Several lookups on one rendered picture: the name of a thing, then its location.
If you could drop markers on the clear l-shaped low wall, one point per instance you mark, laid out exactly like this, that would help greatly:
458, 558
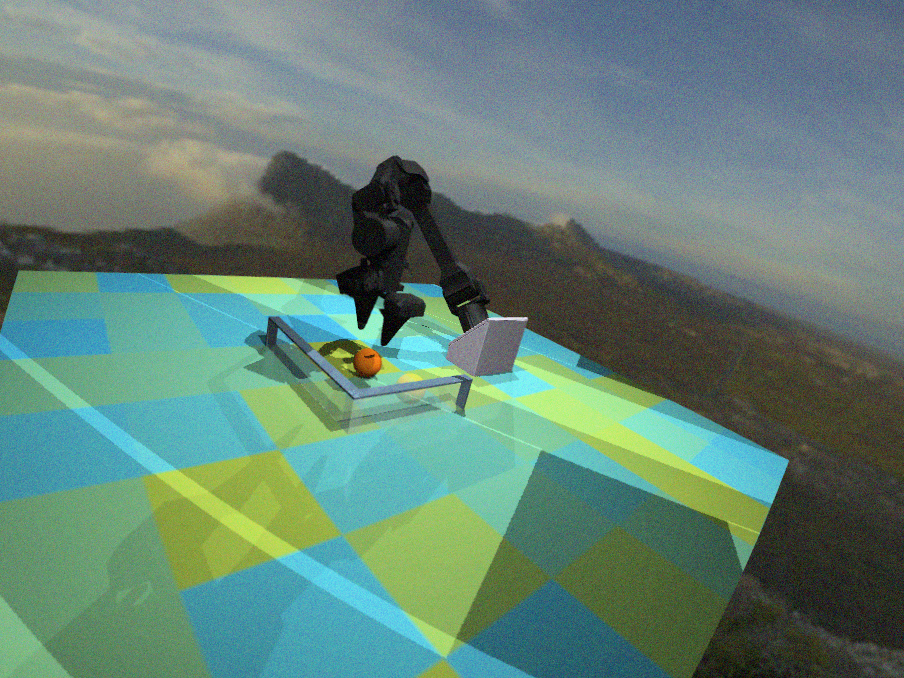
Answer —
365, 413

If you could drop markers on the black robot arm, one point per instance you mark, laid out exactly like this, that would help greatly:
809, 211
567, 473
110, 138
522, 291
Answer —
403, 182

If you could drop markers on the orange and brown ball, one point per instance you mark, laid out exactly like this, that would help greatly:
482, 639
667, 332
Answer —
367, 362

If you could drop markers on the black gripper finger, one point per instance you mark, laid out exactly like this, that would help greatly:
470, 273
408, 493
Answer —
364, 305
390, 326

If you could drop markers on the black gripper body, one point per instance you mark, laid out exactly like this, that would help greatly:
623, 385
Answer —
397, 304

